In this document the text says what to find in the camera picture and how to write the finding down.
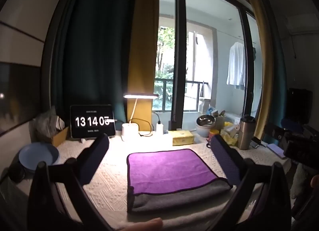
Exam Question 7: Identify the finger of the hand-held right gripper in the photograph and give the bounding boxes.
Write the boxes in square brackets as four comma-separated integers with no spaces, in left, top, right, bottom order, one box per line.
[264,123,287,140]

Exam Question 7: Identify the yellow packets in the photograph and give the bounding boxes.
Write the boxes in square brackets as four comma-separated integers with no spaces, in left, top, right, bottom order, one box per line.
[209,121,240,147]

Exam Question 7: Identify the white air conditioner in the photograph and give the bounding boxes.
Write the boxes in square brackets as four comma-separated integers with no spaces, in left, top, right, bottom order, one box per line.
[287,17,319,35]

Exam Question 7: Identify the black round object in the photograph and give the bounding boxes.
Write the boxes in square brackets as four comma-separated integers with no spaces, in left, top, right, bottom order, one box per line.
[9,163,26,184]

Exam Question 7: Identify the balcony railing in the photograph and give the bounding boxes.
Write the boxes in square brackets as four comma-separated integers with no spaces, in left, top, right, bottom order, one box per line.
[153,78,211,112]

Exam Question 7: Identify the black wall box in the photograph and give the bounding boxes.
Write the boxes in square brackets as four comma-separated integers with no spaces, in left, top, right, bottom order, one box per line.
[288,88,313,123]

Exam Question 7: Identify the cardboard box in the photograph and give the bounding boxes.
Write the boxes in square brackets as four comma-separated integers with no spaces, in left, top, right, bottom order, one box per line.
[52,126,70,147]

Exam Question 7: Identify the white round container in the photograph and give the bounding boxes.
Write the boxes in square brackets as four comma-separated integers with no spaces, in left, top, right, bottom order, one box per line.
[196,124,216,138]

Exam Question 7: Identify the yellow curtain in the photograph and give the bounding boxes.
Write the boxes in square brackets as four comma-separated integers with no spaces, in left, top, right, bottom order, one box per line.
[127,0,160,132]
[240,0,275,137]

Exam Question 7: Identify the yellow tissue box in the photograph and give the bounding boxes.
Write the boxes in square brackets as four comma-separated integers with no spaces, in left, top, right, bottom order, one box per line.
[169,130,195,146]

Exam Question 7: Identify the person's left hand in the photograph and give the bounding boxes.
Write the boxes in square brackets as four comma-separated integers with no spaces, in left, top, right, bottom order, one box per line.
[117,218,164,231]

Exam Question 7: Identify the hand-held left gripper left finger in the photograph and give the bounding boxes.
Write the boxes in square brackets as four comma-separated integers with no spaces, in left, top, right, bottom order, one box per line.
[27,133,113,231]

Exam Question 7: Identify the white patterned tablecloth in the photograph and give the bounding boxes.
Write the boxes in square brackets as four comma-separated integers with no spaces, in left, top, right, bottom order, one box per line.
[54,130,307,231]

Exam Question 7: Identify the blue plate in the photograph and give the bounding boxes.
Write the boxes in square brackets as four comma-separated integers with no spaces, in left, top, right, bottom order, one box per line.
[19,143,60,171]

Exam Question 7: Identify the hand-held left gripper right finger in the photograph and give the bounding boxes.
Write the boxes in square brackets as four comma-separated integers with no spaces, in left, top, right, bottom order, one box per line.
[211,135,292,231]

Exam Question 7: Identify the grey plastic bag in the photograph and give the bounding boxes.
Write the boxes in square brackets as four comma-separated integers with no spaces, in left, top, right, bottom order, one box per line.
[32,106,66,139]

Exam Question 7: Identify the purple phone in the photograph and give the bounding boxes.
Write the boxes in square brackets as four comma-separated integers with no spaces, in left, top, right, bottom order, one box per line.
[266,143,287,160]

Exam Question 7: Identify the black window frame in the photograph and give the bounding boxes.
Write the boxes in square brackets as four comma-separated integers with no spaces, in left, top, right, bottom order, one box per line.
[159,0,265,131]

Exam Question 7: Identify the black tablet clock display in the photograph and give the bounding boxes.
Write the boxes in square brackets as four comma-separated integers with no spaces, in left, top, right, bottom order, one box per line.
[70,104,116,139]

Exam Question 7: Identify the purple and grey towel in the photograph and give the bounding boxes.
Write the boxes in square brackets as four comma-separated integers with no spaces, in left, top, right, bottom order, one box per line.
[127,149,234,213]

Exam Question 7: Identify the steel bowl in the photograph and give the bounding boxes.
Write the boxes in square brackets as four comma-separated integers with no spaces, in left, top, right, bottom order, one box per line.
[196,115,216,127]

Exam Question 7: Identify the dark wall panel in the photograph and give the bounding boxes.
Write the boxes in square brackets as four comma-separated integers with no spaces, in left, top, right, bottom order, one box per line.
[0,61,42,137]

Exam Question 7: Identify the dark green curtain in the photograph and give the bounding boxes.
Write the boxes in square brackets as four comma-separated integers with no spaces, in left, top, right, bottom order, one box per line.
[41,0,141,129]
[264,0,289,142]

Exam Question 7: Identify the white hanging shirt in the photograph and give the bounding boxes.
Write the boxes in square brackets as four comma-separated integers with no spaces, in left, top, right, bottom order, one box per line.
[226,41,247,87]

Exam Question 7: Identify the white desk lamp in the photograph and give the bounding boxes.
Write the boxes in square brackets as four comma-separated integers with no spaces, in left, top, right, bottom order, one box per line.
[121,93,159,142]

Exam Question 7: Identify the white charger with black cable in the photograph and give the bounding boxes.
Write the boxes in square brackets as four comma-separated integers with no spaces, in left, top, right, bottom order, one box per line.
[138,112,165,137]

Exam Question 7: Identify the stainless steel tumbler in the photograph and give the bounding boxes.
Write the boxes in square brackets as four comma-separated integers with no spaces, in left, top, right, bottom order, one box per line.
[237,115,257,150]

